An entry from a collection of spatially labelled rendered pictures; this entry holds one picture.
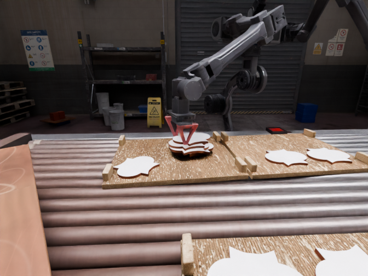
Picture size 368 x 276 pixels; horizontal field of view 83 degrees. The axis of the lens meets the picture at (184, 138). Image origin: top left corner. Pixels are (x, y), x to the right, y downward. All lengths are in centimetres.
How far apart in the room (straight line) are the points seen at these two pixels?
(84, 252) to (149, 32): 531
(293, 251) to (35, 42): 632
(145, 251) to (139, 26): 538
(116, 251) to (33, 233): 16
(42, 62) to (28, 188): 598
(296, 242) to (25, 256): 40
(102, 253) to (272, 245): 30
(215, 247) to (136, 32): 540
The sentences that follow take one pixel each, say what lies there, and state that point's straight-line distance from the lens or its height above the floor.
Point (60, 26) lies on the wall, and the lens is 615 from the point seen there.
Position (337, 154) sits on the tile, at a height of 95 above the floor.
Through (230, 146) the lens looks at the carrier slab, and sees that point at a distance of 84.
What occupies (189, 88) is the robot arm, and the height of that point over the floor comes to 117.
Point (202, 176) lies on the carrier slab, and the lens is 61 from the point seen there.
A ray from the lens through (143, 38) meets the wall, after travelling 557.
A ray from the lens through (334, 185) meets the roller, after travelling 74.
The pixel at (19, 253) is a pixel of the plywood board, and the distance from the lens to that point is 32.
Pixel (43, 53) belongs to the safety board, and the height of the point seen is 149.
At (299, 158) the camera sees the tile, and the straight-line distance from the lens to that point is 79.
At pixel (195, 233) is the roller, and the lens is 47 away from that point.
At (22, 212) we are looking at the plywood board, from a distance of 38.
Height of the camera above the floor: 123
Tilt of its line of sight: 19 degrees down
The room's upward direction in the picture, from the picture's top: straight up
